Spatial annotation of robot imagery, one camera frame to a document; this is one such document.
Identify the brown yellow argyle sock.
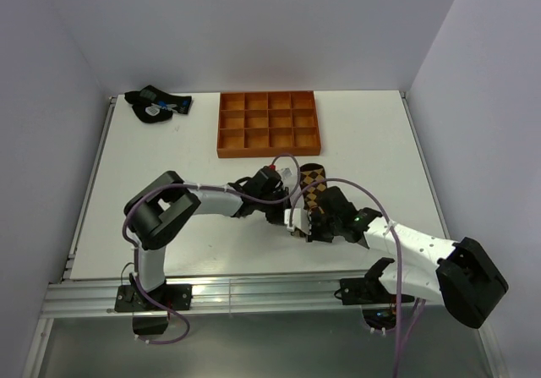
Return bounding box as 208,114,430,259
295,163,327,214

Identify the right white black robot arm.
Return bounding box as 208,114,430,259
303,185,509,329

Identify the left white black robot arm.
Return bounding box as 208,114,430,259
122,165,291,310

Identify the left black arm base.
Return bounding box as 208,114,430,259
114,283,192,313

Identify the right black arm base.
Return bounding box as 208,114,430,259
333,277,396,305

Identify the orange compartment tray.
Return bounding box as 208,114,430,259
216,90,322,158

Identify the black blue sock pile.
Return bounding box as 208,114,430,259
124,85,193,124

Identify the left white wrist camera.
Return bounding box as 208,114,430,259
269,164,297,182

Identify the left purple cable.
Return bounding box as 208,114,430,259
121,153,302,346

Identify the aluminium front rail frame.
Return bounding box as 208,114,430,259
39,271,363,319

